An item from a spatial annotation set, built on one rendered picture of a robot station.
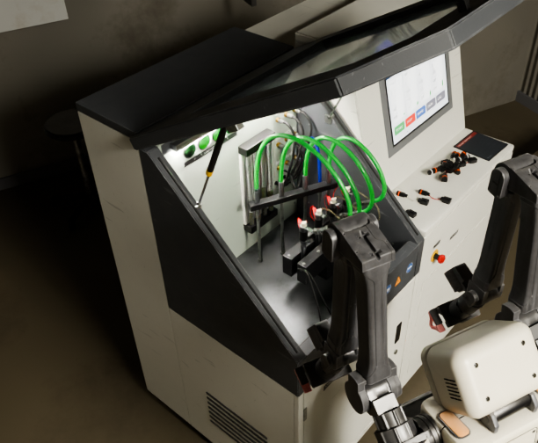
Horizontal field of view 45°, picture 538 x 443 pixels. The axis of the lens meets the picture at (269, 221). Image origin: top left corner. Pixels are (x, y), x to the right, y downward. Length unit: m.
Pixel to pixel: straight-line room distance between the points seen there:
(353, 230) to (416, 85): 1.29
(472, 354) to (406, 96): 1.26
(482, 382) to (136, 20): 3.30
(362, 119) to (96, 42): 2.32
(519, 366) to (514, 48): 3.72
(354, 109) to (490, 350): 1.06
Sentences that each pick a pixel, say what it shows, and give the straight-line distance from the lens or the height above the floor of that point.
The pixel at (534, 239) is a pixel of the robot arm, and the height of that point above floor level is 1.49.
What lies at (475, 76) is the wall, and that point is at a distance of 4.82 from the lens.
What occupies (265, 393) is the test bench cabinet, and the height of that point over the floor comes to 0.69.
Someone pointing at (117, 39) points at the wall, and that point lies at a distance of 4.21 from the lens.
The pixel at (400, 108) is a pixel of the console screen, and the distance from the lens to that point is 2.40.
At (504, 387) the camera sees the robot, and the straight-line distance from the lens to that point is 1.44.
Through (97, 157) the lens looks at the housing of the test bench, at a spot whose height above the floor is 1.32.
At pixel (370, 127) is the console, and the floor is 1.26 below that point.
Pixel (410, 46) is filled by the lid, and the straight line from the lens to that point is 1.22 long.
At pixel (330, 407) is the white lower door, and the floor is 0.55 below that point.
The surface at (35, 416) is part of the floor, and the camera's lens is 3.13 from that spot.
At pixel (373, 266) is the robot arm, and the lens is 1.23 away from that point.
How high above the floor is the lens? 2.43
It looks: 40 degrees down
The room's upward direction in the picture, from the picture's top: 2 degrees counter-clockwise
